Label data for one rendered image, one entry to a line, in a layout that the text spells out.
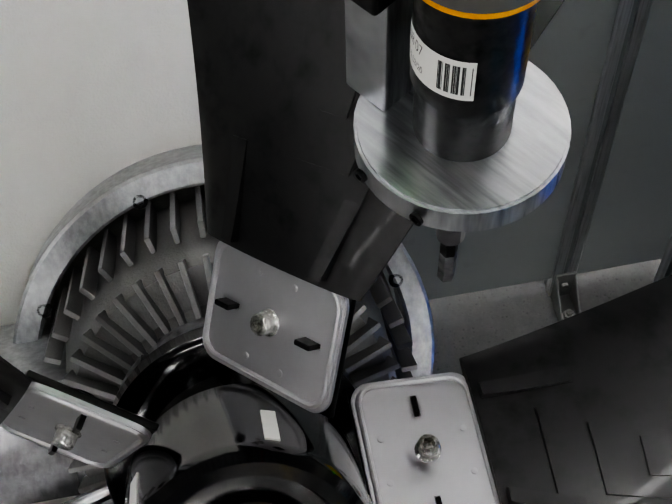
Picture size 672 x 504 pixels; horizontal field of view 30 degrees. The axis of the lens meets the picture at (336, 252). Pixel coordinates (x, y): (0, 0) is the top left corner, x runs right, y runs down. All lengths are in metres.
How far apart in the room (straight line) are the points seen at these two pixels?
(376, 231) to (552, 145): 0.17
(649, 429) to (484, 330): 1.37
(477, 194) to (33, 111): 0.46
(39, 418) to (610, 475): 0.29
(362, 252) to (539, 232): 1.35
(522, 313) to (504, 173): 1.66
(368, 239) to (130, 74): 0.28
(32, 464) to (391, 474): 0.22
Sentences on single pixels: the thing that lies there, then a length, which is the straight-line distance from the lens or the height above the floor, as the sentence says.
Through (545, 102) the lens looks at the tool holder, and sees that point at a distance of 0.41.
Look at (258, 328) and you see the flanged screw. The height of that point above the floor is 1.25.
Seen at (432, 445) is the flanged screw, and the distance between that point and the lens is 0.64.
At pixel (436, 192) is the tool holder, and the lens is 0.39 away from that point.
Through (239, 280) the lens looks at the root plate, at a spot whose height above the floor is 1.25.
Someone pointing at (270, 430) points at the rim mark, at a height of 1.26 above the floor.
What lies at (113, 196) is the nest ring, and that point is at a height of 1.16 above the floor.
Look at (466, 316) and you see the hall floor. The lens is 2.04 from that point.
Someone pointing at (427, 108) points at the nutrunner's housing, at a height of 1.49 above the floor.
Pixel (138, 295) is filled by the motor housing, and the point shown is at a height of 1.19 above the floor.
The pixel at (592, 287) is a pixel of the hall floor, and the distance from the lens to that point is 2.10.
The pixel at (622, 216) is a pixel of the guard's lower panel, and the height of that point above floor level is 0.20.
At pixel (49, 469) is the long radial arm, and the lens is 0.76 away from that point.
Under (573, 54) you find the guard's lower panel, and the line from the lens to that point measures 1.58.
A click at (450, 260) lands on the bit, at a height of 1.38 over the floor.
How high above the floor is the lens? 1.79
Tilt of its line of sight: 58 degrees down
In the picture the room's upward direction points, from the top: 2 degrees counter-clockwise
